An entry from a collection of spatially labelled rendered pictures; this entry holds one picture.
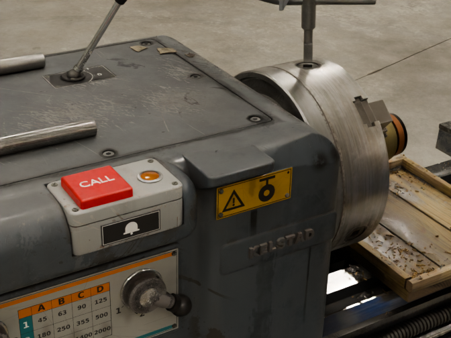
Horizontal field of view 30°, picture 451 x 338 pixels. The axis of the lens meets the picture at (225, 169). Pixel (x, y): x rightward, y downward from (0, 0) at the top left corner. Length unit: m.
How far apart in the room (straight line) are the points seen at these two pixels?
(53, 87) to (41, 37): 3.98
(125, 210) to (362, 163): 0.46
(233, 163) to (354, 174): 0.31
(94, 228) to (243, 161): 0.20
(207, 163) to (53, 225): 0.20
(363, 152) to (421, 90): 3.33
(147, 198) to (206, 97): 0.27
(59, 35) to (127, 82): 4.00
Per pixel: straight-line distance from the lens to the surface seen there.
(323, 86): 1.27
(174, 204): 0.93
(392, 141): 1.44
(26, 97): 1.16
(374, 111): 1.31
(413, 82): 4.65
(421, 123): 4.18
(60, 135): 1.02
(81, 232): 0.90
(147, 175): 0.94
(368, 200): 1.28
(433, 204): 1.69
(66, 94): 1.16
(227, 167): 0.97
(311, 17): 1.29
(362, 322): 1.42
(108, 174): 0.93
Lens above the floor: 1.71
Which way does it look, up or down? 28 degrees down
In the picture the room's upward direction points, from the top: 2 degrees clockwise
